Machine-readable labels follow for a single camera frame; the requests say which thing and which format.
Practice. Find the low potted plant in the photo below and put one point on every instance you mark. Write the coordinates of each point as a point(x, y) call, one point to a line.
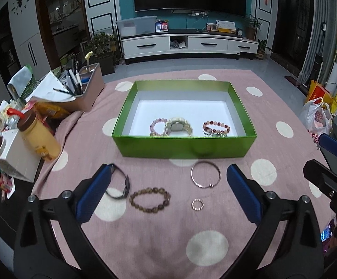
point(262, 49)

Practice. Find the white plastic bag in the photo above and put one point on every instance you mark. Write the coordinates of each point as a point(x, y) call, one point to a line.
point(317, 119)

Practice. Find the white green packet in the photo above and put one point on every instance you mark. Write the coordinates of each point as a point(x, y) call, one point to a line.
point(20, 78)

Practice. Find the white drawer organizer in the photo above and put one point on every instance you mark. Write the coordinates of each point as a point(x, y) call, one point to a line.
point(14, 159)

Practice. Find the silver brooch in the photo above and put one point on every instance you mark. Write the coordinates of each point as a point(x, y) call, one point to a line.
point(218, 134)

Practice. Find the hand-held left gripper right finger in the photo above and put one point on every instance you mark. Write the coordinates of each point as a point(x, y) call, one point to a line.
point(244, 191)

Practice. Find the pink small device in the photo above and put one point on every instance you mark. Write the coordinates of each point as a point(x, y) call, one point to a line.
point(212, 27)

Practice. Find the beige desk organizer box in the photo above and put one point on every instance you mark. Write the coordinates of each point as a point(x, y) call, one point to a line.
point(93, 93)

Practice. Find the white tv stand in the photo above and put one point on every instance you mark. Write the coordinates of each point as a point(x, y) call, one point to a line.
point(145, 45)

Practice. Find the red white snack cup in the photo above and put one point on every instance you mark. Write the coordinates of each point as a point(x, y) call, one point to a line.
point(4, 184)

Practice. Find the clear storage bin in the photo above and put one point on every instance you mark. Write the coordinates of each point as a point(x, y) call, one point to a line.
point(136, 26)

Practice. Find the black wall clock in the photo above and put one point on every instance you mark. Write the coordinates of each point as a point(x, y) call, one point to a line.
point(19, 2)

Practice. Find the white wristwatch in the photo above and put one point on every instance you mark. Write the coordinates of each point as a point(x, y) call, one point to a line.
point(176, 125)

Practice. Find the green cardboard box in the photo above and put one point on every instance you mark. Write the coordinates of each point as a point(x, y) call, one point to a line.
point(171, 148)

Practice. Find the metal bangle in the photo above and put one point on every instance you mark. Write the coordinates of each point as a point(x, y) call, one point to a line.
point(203, 186)

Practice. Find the upright vacuum cleaner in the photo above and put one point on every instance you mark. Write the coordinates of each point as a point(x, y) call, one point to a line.
point(314, 61)

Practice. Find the orange snack packet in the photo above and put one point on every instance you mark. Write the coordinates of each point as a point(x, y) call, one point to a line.
point(52, 110)

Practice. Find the yellow bear bottle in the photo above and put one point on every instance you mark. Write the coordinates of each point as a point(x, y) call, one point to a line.
point(40, 139)

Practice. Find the black wristwatch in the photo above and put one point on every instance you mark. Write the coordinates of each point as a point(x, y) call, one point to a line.
point(126, 186)

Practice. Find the yellow figure on stick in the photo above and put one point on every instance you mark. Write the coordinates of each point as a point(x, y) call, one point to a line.
point(88, 56)

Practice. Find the bushy potted plants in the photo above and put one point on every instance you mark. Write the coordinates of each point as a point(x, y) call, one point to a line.
point(101, 46)

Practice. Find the orange yellow shopping bag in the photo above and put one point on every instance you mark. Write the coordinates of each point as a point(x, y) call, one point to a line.
point(317, 91)

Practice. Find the yellow flat box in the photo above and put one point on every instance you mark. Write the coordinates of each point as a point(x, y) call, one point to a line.
point(226, 26)

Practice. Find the pink polka dot tablecloth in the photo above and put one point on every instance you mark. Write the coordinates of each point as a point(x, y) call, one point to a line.
point(157, 238)

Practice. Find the tall potted plant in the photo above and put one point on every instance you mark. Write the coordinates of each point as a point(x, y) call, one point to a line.
point(252, 27)

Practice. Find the bunch of pens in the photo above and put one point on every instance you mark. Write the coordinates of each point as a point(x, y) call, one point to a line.
point(74, 78)

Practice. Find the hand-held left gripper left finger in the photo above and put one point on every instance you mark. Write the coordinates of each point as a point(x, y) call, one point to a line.
point(94, 191)

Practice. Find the small black clock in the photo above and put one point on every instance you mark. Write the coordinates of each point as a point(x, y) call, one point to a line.
point(239, 32)

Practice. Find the white paper sheets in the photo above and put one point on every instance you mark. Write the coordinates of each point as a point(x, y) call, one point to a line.
point(47, 85)

